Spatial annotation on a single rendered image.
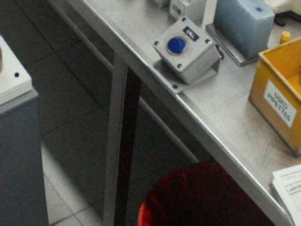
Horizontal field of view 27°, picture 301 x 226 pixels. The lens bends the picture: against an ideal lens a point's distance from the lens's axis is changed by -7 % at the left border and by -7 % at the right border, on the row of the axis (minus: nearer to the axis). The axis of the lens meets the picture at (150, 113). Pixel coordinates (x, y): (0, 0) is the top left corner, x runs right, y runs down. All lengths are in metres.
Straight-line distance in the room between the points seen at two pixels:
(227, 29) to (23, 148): 0.39
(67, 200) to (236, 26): 1.00
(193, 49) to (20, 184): 0.39
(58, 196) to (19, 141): 0.89
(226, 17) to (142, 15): 0.15
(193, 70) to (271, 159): 0.18
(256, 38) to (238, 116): 0.13
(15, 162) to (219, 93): 0.35
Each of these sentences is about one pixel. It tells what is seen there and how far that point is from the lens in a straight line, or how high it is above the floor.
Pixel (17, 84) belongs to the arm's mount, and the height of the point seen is 0.90.
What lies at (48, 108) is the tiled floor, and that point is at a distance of 2.11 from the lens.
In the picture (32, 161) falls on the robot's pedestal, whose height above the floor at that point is 0.72.
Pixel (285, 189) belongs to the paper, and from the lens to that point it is 0.89.
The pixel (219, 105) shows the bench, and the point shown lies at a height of 0.87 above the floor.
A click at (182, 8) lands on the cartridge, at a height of 0.92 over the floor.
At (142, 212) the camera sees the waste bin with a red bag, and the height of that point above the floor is 0.44.
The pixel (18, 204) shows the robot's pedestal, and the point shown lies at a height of 0.61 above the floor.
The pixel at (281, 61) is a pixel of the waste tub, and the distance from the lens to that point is 0.99.
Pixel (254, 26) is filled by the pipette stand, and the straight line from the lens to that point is 1.00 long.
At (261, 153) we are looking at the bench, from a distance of 0.94.
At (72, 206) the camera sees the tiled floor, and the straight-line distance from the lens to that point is 1.88.
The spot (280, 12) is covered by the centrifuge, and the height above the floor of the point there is 0.90.
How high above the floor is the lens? 1.59
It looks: 49 degrees down
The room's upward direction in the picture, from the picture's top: 8 degrees clockwise
